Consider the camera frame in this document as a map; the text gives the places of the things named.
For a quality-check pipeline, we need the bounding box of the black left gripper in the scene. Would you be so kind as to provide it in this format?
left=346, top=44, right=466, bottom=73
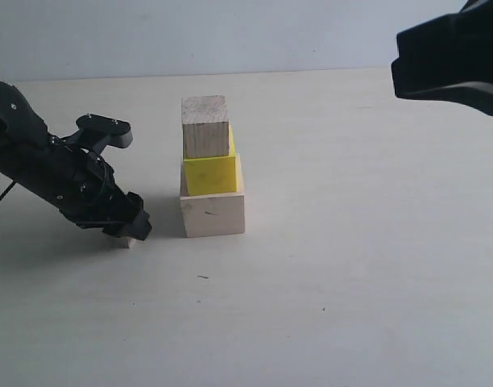
left=15, top=144, right=152, bottom=241

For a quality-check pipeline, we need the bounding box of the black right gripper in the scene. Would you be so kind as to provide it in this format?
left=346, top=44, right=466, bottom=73
left=391, top=1, right=493, bottom=117

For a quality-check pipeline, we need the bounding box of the small pale wooden cube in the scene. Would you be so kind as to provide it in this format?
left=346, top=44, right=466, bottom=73
left=108, top=236, right=136, bottom=249

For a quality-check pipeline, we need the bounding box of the large pale wooden cube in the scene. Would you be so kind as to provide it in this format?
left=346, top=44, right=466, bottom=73
left=179, top=154, right=246, bottom=238

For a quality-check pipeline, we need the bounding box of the yellow cube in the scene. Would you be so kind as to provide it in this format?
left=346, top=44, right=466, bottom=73
left=182, top=125, right=241, bottom=196

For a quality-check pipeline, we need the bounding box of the medium wooden cube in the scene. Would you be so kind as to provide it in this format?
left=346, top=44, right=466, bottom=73
left=181, top=95, right=230, bottom=159

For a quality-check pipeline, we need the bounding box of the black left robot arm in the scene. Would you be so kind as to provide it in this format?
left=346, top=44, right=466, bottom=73
left=0, top=81, right=152, bottom=240

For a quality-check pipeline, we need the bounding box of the black left camera cable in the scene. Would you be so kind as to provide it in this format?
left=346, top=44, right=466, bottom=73
left=0, top=179, right=18, bottom=215

